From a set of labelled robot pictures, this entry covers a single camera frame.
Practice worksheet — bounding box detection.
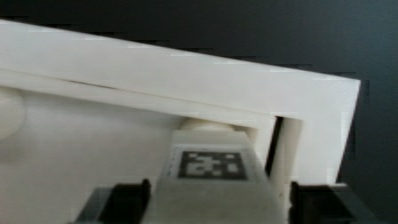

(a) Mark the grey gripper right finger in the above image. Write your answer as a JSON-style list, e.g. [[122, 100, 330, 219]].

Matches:
[[287, 182, 381, 224]]

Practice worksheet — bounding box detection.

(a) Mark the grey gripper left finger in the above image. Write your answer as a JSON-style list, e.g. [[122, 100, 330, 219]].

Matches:
[[70, 179, 150, 224]]

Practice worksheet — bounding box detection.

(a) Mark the white table leg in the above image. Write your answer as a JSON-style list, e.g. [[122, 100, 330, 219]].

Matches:
[[141, 119, 285, 224]]

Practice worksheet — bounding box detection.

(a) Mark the white square table top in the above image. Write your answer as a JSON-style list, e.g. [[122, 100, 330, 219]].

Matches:
[[0, 86, 273, 224]]

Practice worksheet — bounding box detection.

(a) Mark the white right fence bar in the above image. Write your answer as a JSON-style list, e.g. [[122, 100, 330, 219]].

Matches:
[[0, 19, 360, 184]]

